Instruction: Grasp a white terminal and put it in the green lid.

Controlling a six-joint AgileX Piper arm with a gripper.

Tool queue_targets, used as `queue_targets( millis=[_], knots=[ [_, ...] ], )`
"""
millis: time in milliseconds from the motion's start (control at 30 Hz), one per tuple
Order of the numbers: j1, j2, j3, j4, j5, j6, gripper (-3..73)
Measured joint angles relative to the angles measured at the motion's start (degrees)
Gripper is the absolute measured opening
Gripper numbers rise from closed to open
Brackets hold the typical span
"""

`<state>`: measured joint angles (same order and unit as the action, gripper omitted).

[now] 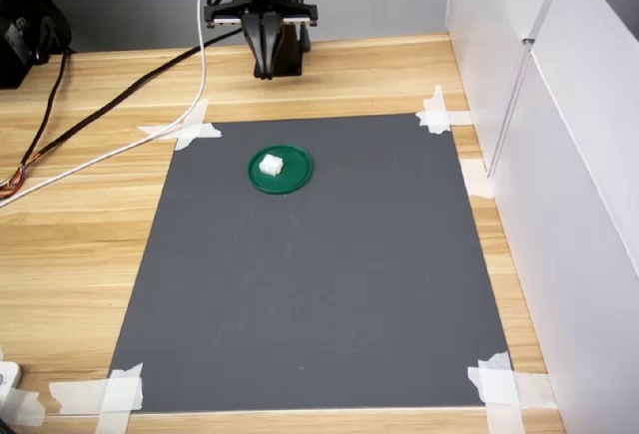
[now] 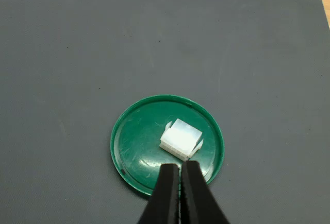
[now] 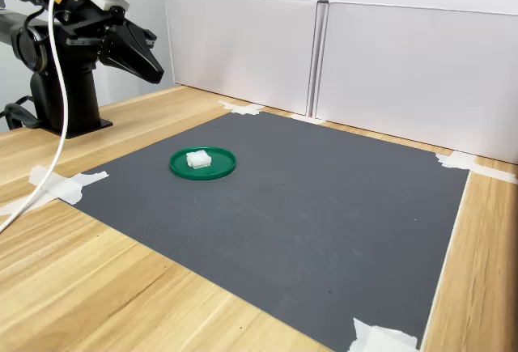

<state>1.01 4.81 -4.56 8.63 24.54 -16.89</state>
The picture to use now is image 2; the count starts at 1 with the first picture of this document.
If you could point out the white plastic terminal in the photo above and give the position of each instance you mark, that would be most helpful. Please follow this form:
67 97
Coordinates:
180 139

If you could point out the round green lid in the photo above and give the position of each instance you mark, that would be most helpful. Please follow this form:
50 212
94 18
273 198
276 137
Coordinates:
134 136

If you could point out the dark grey mat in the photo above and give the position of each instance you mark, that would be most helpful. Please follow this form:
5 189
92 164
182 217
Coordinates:
103 41

